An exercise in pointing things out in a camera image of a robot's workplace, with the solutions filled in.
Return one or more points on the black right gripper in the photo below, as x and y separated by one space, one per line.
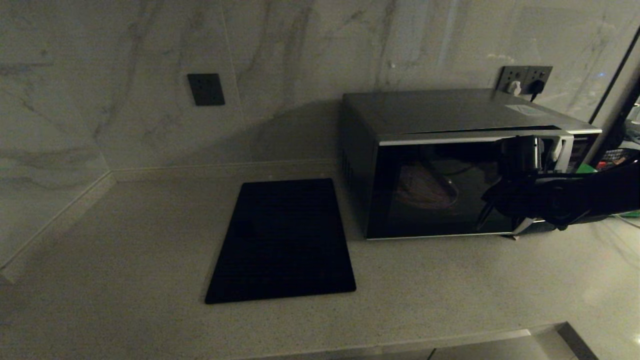
520 197

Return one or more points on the white round object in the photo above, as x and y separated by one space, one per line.
425 187

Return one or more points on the black glass microwave door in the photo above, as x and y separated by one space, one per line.
390 215

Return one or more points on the silver black microwave oven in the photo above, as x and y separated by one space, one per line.
425 111

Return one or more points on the black power plug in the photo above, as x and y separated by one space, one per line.
537 87

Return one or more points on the white power plug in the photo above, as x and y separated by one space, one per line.
514 88

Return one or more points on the black induction cooktop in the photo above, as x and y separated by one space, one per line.
285 240

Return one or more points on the black shelf post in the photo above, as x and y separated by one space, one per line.
612 137

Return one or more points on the dark double wall socket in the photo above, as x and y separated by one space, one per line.
524 73

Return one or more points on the thin black frame bar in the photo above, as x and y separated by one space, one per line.
617 72

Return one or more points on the dark single wall socket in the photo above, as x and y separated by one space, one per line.
206 89

